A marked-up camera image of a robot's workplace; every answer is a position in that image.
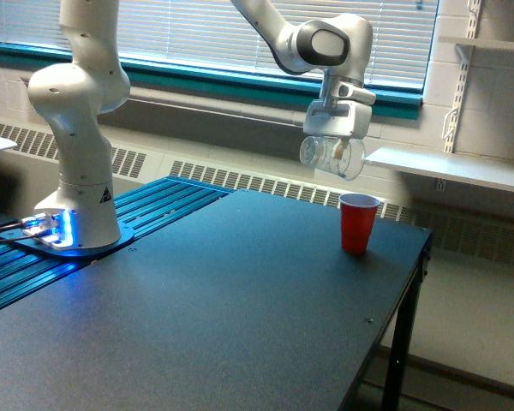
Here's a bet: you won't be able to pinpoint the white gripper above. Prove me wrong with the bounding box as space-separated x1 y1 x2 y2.
303 99 372 159

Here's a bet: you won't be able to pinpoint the clear plastic cup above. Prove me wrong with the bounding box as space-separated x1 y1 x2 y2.
300 136 366 181

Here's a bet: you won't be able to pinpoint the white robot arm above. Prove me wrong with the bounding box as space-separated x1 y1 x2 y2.
24 1 376 252

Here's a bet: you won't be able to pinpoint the red plastic cup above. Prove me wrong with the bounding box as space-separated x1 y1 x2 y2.
339 193 380 255

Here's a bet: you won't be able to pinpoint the radiator vent grille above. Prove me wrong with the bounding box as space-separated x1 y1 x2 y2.
0 123 514 265

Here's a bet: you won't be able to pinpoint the white window blinds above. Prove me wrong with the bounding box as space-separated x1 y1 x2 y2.
0 0 439 90

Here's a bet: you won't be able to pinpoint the black table leg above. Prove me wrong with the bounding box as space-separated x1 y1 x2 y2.
381 240 431 410

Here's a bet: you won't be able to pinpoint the camera on wrist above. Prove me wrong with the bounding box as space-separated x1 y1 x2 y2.
337 82 376 105

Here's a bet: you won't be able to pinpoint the white shelf bracket rail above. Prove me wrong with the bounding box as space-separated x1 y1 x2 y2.
440 0 481 153

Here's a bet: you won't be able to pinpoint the white lower wall shelf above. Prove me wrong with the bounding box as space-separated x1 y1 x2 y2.
366 146 514 193

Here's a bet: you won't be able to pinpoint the white wall shelf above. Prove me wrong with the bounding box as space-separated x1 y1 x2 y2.
366 146 514 193
439 36 514 51

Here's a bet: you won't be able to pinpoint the white upper wall shelf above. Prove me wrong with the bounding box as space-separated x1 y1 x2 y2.
439 36 514 51

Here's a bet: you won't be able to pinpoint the blue aluminium rail base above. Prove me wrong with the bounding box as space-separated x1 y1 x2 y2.
0 176 232 309

